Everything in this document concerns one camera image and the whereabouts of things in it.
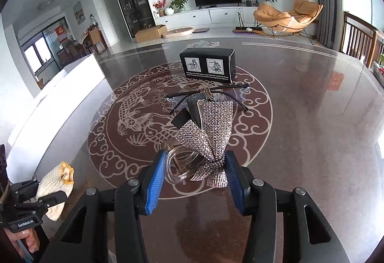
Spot black printed box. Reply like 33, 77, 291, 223
179, 48, 235, 84

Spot rhinestone bow claw hair clip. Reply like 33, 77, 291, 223
163, 86, 235, 189

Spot white storage container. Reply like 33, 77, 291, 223
4, 53, 103, 173

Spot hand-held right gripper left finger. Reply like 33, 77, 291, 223
40, 149, 168, 263

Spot orange lounge chair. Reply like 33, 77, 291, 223
253, 0, 324, 38

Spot red flowers in vase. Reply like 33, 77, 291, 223
152, 0, 168, 17

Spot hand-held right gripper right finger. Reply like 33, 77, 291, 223
225, 150, 350, 263

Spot grey curtain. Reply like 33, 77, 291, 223
312, 0, 344, 49

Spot white knit glove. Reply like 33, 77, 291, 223
36, 161, 75, 220

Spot dark wooden chair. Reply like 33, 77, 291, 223
340, 11, 384, 68

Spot framed wall painting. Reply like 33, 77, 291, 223
73, 1, 83, 25

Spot cardboard box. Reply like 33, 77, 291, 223
134, 24, 168, 43

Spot black glitter hair barrette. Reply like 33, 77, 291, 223
171, 93, 208, 129

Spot black thin-framed glasses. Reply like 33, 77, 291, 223
166, 83, 251, 116

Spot red door decoration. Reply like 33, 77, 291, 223
55, 24, 68, 42

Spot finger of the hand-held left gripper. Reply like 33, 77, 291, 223
15, 191, 68, 212
9, 179, 40, 195

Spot wooden dining chair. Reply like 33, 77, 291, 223
87, 27, 107, 55

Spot round beige floor basin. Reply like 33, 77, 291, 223
162, 27, 195, 39

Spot person's left hand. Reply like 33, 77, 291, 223
7, 229, 40, 254

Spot green potted plant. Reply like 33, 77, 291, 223
169, 0, 189, 13

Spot white television cabinet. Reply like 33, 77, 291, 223
154, 6, 261, 30

